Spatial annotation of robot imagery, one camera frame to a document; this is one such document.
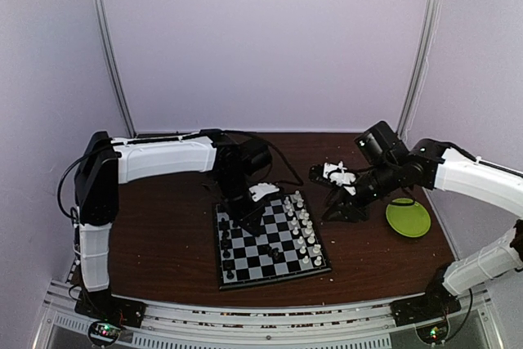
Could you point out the black chess pieces pile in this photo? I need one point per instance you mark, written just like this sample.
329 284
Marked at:
273 253

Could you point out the green plate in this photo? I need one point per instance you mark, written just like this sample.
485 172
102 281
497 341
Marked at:
408 217

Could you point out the white rook corner piece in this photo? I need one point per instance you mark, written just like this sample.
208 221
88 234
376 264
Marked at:
298 194

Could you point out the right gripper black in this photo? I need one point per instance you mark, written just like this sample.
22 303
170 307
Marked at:
353 212

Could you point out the aluminium front rail frame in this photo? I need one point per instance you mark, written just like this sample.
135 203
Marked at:
368 324

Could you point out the aluminium corner post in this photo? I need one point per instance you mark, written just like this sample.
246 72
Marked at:
112 67
428 28

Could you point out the black white chessboard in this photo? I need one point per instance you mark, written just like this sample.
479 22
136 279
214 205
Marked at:
287 225

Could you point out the right aluminium corner post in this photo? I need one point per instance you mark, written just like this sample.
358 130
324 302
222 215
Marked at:
428 28

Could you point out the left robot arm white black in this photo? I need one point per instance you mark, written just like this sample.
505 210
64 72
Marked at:
111 162

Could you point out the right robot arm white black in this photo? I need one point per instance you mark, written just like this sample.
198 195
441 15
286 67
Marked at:
432 165

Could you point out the left aluminium corner post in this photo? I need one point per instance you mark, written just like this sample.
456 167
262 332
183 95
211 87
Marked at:
112 67

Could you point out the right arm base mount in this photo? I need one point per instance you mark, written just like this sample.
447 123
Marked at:
430 310

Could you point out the black pawn piece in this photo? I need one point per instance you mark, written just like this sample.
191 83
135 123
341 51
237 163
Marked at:
224 239

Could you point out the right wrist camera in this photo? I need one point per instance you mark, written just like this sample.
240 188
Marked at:
334 174

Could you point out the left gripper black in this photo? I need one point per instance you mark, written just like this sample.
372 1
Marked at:
255 213

